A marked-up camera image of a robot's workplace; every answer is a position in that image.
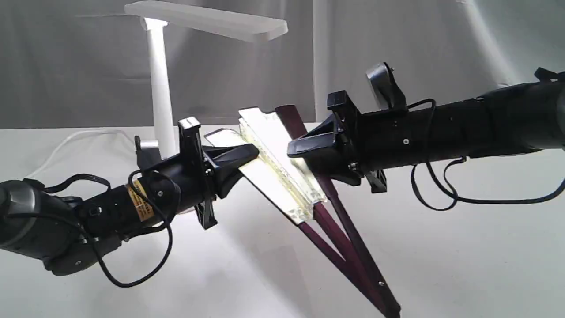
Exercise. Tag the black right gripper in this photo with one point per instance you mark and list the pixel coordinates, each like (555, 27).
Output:
(350, 145)

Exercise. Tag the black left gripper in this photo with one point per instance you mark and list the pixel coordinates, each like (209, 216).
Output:
(185, 180)

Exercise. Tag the folding paper fan maroon ribs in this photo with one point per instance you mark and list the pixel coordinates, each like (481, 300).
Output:
(309, 201)

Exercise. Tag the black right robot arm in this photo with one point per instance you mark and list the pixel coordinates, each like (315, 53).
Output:
(514, 120)

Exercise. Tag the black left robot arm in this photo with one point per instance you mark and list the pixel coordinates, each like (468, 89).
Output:
(72, 225)

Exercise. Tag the grey backdrop curtain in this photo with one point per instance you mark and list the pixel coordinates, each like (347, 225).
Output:
(84, 63)

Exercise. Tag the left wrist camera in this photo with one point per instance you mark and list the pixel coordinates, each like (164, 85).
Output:
(147, 153)

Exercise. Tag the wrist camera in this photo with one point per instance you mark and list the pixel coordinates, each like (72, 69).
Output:
(147, 153)
(386, 91)

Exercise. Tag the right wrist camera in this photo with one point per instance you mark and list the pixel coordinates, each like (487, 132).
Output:
(386, 91)

